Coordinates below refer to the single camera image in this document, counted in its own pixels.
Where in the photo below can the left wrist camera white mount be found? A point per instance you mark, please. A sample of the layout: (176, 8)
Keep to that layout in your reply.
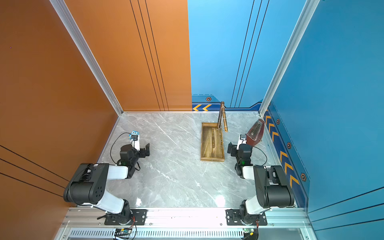
(136, 144)

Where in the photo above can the left green circuit board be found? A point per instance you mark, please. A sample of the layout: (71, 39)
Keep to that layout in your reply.
(123, 233)

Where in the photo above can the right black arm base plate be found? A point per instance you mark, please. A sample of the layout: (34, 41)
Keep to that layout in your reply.
(234, 217)

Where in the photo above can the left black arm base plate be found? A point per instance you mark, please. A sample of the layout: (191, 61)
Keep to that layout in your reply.
(135, 217)

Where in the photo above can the dark red metronome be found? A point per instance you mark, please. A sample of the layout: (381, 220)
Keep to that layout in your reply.
(255, 133)

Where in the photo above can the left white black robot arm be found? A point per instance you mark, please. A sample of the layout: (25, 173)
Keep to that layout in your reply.
(88, 186)

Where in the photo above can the wooden jewelry display stand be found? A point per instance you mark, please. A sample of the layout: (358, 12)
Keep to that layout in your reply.
(212, 140)

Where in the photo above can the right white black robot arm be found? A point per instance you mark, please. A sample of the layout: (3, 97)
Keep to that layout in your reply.
(272, 187)

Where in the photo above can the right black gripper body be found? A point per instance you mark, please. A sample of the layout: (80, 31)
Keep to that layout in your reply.
(233, 150)

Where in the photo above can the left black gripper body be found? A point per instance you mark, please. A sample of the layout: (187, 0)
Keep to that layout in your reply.
(142, 151)

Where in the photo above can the green circuit board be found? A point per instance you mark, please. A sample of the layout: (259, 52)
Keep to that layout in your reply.
(123, 233)
(250, 232)

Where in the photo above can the aluminium front rail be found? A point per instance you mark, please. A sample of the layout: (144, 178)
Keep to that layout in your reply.
(189, 218)

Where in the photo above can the small blue owl toy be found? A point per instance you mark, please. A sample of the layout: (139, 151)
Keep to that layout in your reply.
(134, 136)

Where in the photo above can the right green circuit board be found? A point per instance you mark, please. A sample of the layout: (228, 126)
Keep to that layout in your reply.
(250, 232)

